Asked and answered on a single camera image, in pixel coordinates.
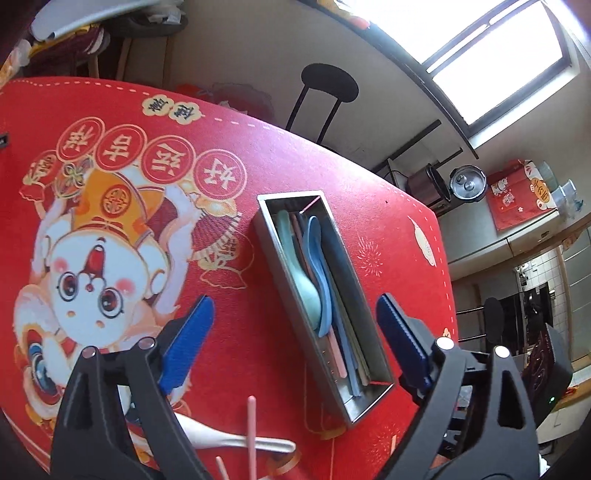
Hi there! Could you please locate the white plastic spoon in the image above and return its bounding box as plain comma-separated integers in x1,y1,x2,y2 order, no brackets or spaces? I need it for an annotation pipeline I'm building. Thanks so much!
175,413,297,454

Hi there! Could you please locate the cream white chopstick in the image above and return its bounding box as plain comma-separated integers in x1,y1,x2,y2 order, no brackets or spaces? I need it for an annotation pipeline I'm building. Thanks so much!
331,285,373,388

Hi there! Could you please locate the blue chopstick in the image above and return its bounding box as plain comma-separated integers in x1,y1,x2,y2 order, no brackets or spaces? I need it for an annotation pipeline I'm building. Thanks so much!
321,268,362,398

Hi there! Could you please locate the green plastic spoon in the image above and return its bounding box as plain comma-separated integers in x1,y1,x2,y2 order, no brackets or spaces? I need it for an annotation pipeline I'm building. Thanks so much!
276,210,322,330

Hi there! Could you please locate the light blue plastic spoon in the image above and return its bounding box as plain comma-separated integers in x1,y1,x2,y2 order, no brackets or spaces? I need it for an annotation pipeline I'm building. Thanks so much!
304,216,332,338

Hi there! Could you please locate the white refrigerator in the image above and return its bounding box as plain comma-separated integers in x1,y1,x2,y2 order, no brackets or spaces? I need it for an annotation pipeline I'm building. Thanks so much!
439,158,590,280

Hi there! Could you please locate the red printed table mat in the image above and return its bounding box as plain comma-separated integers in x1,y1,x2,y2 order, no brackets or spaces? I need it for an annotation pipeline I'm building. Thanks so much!
1,78,457,479

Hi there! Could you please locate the red cloth on refrigerator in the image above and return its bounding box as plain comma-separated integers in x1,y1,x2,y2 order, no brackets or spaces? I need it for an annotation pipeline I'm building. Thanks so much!
486,159,556,232

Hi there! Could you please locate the silver rice cooker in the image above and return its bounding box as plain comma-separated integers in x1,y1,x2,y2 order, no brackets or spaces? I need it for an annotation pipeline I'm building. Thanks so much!
406,164,488,207

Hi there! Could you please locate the stainless steel utensil tray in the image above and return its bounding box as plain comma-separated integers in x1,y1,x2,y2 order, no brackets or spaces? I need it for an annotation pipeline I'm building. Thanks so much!
254,191,394,428

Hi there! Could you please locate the black round-back chair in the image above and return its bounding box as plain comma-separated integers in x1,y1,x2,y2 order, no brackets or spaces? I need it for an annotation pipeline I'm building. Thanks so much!
286,63,360,145

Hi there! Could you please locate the window with dark frame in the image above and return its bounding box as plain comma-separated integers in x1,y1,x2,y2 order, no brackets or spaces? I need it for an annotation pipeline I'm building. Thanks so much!
337,1,572,137

